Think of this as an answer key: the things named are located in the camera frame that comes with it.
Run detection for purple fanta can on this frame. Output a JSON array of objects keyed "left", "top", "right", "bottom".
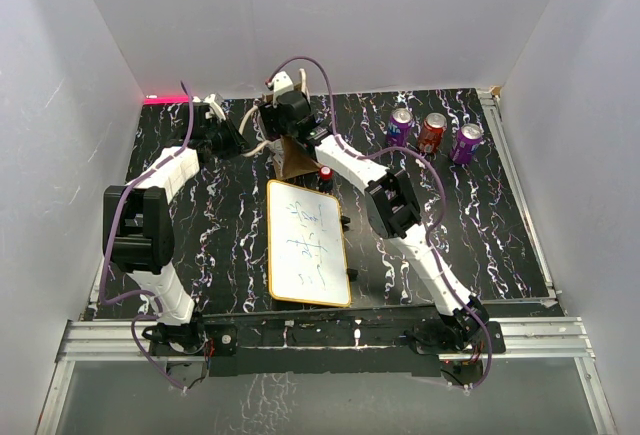
[{"left": 386, "top": 107, "right": 414, "bottom": 147}]

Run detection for red can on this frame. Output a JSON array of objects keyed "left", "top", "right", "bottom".
[{"left": 418, "top": 112, "right": 447, "bottom": 154}]

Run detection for brown canvas bag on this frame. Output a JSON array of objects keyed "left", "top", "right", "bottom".
[{"left": 238, "top": 68, "right": 320, "bottom": 181}]

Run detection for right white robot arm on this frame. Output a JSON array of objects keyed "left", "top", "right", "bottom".
[{"left": 258, "top": 89, "right": 489, "bottom": 352}]

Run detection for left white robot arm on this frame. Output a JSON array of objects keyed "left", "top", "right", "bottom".
[{"left": 99, "top": 95, "right": 247, "bottom": 354}]

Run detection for pink tape strip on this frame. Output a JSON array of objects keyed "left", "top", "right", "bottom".
[{"left": 143, "top": 95, "right": 192, "bottom": 105}]

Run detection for black board clip upper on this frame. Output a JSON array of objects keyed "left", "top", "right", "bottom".
[{"left": 340, "top": 215, "right": 351, "bottom": 228}]

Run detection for black board clip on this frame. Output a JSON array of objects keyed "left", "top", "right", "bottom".
[
  {"left": 340, "top": 215, "right": 351, "bottom": 228},
  {"left": 346, "top": 268, "right": 359, "bottom": 282}
]

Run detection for white dry-erase board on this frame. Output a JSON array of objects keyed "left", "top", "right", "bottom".
[{"left": 267, "top": 180, "right": 352, "bottom": 308}]

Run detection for black board clip lower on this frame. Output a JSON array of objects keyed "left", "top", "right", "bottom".
[{"left": 346, "top": 268, "right": 359, "bottom": 282}]

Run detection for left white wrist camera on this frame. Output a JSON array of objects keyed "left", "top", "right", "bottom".
[{"left": 202, "top": 93, "right": 227, "bottom": 121}]

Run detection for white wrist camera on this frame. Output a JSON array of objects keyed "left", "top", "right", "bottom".
[
  {"left": 266, "top": 71, "right": 295, "bottom": 101},
  {"left": 202, "top": 93, "right": 227, "bottom": 121}
]

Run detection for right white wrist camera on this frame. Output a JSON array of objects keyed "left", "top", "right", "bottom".
[{"left": 266, "top": 71, "right": 295, "bottom": 101}]

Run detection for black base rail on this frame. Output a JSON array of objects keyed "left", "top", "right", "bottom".
[{"left": 142, "top": 305, "right": 506, "bottom": 380}]

